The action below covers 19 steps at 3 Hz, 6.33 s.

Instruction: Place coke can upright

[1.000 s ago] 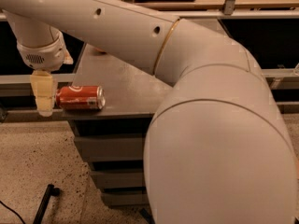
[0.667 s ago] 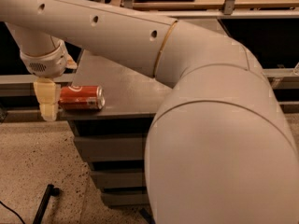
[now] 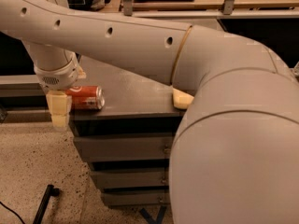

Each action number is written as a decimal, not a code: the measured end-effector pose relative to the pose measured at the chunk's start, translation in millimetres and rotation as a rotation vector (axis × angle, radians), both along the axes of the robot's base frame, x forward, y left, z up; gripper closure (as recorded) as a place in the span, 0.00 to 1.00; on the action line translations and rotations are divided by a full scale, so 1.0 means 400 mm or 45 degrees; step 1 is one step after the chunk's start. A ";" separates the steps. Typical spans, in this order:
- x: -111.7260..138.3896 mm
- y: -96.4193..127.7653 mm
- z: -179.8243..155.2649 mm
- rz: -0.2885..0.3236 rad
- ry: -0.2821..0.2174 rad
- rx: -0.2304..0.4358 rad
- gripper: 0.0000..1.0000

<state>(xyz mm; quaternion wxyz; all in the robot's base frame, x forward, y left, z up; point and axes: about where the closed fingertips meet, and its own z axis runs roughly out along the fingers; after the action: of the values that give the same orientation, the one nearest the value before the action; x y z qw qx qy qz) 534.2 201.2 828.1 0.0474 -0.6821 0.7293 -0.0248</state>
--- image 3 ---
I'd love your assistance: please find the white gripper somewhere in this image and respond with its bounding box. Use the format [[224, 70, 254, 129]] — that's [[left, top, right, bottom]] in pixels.
[[34, 54, 86, 132]]

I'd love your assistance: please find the red coke can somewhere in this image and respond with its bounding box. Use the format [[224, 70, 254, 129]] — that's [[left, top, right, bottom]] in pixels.
[[65, 86, 105, 110]]

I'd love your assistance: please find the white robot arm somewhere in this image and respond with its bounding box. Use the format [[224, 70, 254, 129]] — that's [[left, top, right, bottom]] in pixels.
[[0, 0, 299, 224]]

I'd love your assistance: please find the top grey drawer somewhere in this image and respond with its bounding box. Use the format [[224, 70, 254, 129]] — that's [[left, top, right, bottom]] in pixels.
[[74, 133, 173, 162]]

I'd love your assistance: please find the grey drawer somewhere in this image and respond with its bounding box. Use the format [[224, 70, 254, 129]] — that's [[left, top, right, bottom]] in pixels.
[[74, 133, 173, 162], [91, 168, 168, 189], [101, 189, 170, 206]]

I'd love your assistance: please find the grey drawer cabinet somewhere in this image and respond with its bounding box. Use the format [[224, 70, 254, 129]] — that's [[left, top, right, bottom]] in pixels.
[[70, 57, 184, 194]]

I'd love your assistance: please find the black bar on floor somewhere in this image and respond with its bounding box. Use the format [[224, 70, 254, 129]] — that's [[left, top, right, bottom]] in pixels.
[[33, 184, 60, 224]]

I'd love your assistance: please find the yellow sponge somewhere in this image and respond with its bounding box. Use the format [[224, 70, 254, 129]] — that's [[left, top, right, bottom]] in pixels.
[[173, 89, 193, 110]]

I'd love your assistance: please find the middle grey drawer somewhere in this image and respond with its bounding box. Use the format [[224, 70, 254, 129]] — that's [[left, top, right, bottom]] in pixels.
[[91, 168, 168, 189]]

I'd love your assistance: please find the bottom grey drawer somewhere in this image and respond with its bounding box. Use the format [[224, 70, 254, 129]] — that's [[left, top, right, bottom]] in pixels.
[[101, 189, 170, 206]]

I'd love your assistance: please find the black cable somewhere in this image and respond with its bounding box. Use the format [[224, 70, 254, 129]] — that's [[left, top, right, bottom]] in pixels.
[[0, 200, 26, 224]]

